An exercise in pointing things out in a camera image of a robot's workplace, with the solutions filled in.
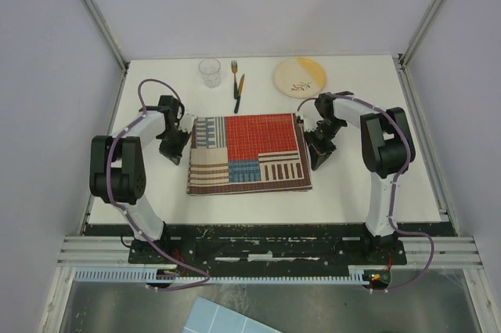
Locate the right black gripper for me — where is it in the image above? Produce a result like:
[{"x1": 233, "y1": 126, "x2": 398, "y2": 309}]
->
[{"x1": 302, "y1": 118, "x2": 344, "y2": 170}]

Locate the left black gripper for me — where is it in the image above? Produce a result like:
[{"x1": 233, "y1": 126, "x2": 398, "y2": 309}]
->
[{"x1": 158, "y1": 126, "x2": 192, "y2": 165}]

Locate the patchwork patterned placemat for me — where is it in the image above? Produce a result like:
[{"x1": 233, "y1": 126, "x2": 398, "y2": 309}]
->
[{"x1": 187, "y1": 114, "x2": 312, "y2": 196}]

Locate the cream yellow ceramic plate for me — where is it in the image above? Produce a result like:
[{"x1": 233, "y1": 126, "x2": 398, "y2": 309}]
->
[{"x1": 273, "y1": 57, "x2": 327, "y2": 99}]

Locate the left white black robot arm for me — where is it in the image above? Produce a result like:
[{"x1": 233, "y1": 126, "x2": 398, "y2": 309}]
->
[{"x1": 89, "y1": 96, "x2": 193, "y2": 262}]

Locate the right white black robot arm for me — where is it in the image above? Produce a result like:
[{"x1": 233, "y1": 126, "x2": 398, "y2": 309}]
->
[{"x1": 296, "y1": 92, "x2": 416, "y2": 263}]

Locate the clear drinking glass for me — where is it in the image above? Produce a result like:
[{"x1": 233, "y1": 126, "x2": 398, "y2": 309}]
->
[{"x1": 198, "y1": 58, "x2": 221, "y2": 89}]

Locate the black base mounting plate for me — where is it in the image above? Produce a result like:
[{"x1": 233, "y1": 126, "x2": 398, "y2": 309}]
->
[{"x1": 128, "y1": 223, "x2": 408, "y2": 277}]

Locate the blue tiled board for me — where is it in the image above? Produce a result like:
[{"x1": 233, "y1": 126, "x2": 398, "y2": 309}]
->
[{"x1": 182, "y1": 296, "x2": 278, "y2": 333}]

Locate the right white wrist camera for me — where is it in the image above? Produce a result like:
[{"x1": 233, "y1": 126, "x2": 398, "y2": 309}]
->
[{"x1": 296, "y1": 111, "x2": 316, "y2": 132}]

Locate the green handled fork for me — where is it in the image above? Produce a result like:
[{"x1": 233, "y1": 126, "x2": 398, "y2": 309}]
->
[{"x1": 231, "y1": 60, "x2": 239, "y2": 100}]

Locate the light blue cable duct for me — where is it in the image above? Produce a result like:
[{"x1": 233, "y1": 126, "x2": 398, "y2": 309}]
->
[{"x1": 74, "y1": 267, "x2": 369, "y2": 285}]

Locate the aluminium front frame rail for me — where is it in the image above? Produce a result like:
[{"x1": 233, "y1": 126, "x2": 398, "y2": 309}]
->
[{"x1": 57, "y1": 236, "x2": 483, "y2": 269}]

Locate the left aluminium frame post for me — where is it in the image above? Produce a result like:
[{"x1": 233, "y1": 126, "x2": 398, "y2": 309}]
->
[{"x1": 82, "y1": 0, "x2": 128, "y2": 71}]

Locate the aluminium frame post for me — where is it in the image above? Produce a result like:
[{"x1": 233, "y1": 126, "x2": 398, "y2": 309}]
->
[
  {"x1": 82, "y1": 0, "x2": 128, "y2": 71},
  {"x1": 399, "y1": 0, "x2": 447, "y2": 69}
]

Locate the right aluminium frame post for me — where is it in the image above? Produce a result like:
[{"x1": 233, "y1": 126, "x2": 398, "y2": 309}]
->
[{"x1": 399, "y1": 0, "x2": 447, "y2": 69}]

